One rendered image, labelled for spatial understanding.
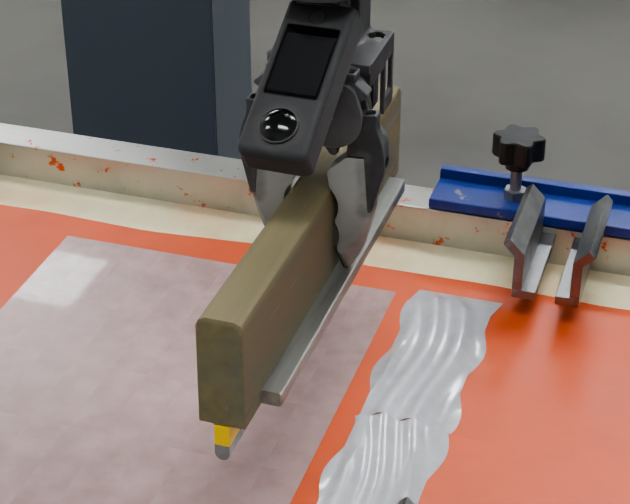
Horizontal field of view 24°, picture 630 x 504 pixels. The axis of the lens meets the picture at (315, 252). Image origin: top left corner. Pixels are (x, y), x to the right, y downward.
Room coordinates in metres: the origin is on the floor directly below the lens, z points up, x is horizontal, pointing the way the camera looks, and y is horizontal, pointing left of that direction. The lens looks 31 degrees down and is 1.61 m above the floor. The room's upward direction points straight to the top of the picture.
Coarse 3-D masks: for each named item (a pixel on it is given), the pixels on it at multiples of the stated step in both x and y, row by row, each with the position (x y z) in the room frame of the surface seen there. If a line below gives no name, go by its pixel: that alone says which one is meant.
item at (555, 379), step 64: (0, 256) 1.07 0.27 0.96; (64, 256) 1.07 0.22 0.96; (128, 256) 1.07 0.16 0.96; (192, 256) 1.07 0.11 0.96; (0, 320) 0.97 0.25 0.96; (64, 320) 0.97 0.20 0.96; (128, 320) 0.97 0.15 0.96; (192, 320) 0.97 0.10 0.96; (384, 320) 0.97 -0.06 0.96; (512, 320) 0.97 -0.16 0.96; (576, 320) 0.97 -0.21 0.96; (320, 384) 0.89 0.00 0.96; (512, 384) 0.89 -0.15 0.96; (576, 384) 0.89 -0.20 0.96; (576, 448) 0.81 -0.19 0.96
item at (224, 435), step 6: (216, 426) 0.69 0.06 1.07; (222, 426) 0.69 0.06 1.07; (228, 426) 0.69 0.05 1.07; (216, 432) 0.69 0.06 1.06; (222, 432) 0.69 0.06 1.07; (228, 432) 0.69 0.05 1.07; (234, 432) 0.70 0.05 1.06; (216, 438) 0.69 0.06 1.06; (222, 438) 0.69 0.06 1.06; (228, 438) 0.69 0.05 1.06; (222, 444) 0.69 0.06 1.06; (228, 444) 0.69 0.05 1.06
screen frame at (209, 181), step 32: (0, 128) 1.25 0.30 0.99; (32, 128) 1.25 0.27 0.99; (0, 160) 1.22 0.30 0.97; (32, 160) 1.21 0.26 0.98; (64, 160) 1.20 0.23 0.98; (96, 160) 1.19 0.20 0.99; (128, 160) 1.18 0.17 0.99; (160, 160) 1.18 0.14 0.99; (192, 160) 1.18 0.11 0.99; (224, 160) 1.18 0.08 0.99; (128, 192) 1.18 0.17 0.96; (160, 192) 1.17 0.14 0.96; (192, 192) 1.16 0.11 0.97; (224, 192) 1.15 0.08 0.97; (416, 192) 1.12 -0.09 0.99; (416, 224) 1.10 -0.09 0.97; (448, 224) 1.09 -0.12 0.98; (480, 224) 1.08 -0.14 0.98; (512, 256) 1.07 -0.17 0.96; (608, 256) 1.04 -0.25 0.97
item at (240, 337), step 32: (384, 128) 0.98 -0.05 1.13; (320, 160) 0.89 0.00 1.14; (320, 192) 0.85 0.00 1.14; (288, 224) 0.80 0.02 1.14; (320, 224) 0.83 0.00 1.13; (256, 256) 0.76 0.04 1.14; (288, 256) 0.77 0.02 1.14; (320, 256) 0.83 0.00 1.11; (224, 288) 0.73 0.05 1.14; (256, 288) 0.73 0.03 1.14; (288, 288) 0.76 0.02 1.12; (320, 288) 0.83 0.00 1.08; (224, 320) 0.69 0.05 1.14; (256, 320) 0.71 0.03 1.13; (288, 320) 0.76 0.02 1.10; (224, 352) 0.69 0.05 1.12; (256, 352) 0.71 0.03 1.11; (224, 384) 0.69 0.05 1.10; (256, 384) 0.70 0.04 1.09; (224, 416) 0.69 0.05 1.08
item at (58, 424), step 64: (0, 384) 0.89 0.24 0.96; (64, 384) 0.89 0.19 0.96; (128, 384) 0.89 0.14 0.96; (192, 384) 0.89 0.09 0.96; (0, 448) 0.81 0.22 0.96; (64, 448) 0.81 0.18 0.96; (128, 448) 0.81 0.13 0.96; (192, 448) 0.81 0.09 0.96; (256, 448) 0.81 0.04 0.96; (320, 448) 0.81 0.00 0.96; (512, 448) 0.81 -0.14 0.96
